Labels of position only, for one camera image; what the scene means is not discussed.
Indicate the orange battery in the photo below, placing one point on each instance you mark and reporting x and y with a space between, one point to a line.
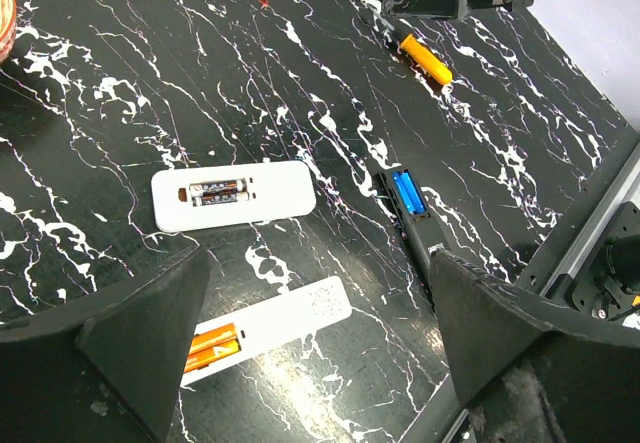
212 354
213 337

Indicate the orange handled screwdriver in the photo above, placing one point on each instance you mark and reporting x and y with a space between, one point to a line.
418 52

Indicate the white remote black batteries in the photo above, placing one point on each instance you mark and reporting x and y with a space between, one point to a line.
278 190

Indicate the orange patterned small bowl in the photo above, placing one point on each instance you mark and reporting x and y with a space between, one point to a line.
8 19

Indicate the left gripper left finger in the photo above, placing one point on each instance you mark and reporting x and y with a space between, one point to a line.
105 367

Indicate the white remote orange batteries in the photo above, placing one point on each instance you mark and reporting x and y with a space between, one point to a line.
269 324

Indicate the blue battery left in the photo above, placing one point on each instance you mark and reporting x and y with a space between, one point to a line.
407 199

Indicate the black battery upper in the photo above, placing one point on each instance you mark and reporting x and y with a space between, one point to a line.
215 187

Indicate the orange battery upper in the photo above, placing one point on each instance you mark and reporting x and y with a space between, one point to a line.
213 337

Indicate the blue battery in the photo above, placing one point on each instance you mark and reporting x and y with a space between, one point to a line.
414 192
407 199

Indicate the blue battery right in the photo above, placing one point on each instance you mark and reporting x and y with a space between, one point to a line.
414 192

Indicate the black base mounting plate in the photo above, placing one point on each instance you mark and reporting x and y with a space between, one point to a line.
607 285

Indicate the black remote blue batteries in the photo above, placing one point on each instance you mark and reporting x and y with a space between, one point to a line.
421 228

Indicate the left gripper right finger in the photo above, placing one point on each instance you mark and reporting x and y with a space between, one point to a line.
530 370

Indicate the orange battery lower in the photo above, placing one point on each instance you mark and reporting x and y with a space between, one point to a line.
212 354

